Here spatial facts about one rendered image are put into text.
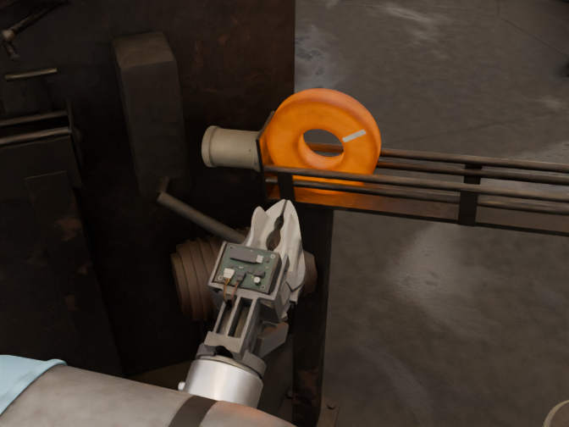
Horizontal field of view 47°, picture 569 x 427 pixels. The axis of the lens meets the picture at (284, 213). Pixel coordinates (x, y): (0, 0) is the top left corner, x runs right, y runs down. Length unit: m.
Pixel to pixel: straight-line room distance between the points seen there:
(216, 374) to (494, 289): 1.18
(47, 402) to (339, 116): 0.60
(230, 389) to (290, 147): 0.38
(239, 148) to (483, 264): 1.00
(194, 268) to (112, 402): 0.65
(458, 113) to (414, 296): 0.87
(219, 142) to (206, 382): 0.40
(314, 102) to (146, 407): 0.58
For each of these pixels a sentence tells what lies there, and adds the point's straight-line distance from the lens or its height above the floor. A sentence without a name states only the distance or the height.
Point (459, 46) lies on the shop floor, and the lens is 2.78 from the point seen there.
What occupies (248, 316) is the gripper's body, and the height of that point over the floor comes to 0.73.
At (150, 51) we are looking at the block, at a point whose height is 0.80.
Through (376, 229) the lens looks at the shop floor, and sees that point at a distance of 1.82.
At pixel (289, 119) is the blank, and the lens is 0.87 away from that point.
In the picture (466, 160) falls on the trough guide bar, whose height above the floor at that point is 0.70.
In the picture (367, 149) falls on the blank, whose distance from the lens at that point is 0.87.
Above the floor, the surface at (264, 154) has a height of 0.69.
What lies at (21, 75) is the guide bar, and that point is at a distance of 1.01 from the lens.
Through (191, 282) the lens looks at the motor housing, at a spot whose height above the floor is 0.51.
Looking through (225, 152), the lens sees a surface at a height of 0.68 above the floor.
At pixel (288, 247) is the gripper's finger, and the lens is 0.72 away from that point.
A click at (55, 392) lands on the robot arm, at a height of 0.95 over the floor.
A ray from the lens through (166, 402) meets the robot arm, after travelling 0.33.
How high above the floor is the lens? 1.22
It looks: 41 degrees down
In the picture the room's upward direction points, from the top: straight up
